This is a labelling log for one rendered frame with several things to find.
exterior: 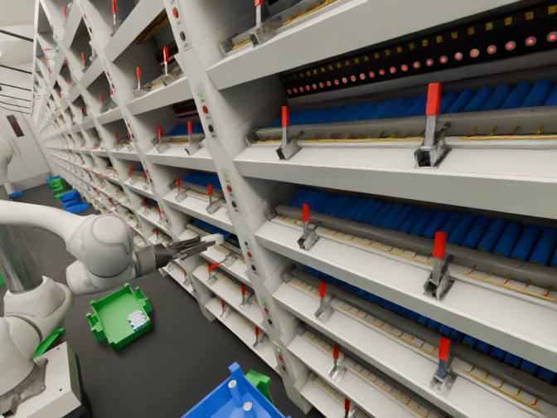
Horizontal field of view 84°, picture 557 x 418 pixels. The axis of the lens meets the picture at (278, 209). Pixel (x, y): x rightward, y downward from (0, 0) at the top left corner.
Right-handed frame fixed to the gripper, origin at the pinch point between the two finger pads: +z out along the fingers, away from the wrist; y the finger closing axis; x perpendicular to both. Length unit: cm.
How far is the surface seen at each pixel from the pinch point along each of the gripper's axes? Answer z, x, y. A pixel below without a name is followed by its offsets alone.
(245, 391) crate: -15.9, 21.1, -41.7
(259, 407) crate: -16, 22, -47
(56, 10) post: -17, -100, 109
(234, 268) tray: 2.4, 8.2, -9.1
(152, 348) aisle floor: -15, 62, 49
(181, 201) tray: -1.1, -11.3, 20.2
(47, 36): -17, -107, 179
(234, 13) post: -3, -59, -31
